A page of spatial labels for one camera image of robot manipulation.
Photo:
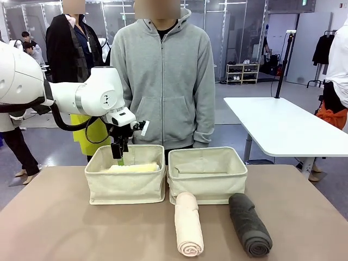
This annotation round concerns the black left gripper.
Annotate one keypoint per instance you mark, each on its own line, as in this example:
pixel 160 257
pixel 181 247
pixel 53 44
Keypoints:
pixel 121 136

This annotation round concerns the yellow towel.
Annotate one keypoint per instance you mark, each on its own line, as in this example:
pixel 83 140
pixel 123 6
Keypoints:
pixel 136 168

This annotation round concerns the pink towel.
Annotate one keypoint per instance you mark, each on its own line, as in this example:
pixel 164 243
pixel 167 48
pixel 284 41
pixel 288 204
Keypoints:
pixel 187 228

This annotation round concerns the dark grey towel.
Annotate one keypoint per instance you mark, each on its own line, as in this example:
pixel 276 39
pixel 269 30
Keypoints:
pixel 250 231

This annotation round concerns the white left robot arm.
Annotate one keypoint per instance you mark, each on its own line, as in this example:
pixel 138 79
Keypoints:
pixel 89 95

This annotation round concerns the cream fabric basket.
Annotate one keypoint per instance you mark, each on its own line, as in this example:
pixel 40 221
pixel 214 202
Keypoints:
pixel 206 185
pixel 125 185

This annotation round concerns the person in grey hoodie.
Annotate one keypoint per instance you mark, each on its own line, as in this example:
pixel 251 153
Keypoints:
pixel 168 81

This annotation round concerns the person in dark green jacket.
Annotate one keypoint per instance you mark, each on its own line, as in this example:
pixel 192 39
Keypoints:
pixel 19 146

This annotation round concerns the seated person in grey top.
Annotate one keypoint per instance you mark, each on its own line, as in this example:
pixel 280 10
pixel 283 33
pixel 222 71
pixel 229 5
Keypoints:
pixel 34 54

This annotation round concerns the white shoe rack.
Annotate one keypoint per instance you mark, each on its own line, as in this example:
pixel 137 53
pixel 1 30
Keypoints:
pixel 242 73

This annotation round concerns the dark haired background person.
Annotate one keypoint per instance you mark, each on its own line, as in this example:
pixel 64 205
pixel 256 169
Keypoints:
pixel 26 36

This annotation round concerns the white table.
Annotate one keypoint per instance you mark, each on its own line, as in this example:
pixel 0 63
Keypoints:
pixel 282 125

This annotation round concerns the black case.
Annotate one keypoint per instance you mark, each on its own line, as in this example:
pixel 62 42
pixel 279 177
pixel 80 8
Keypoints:
pixel 269 63

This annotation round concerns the black tripod pole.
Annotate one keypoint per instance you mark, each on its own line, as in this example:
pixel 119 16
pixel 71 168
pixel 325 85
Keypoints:
pixel 284 65

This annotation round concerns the clothes rack with black garment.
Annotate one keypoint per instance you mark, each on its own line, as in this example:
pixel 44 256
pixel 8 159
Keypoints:
pixel 322 51

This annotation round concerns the person in white shirt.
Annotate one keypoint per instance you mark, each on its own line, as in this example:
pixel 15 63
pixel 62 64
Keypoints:
pixel 337 73

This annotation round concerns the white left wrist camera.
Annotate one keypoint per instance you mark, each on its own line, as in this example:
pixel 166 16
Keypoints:
pixel 145 128

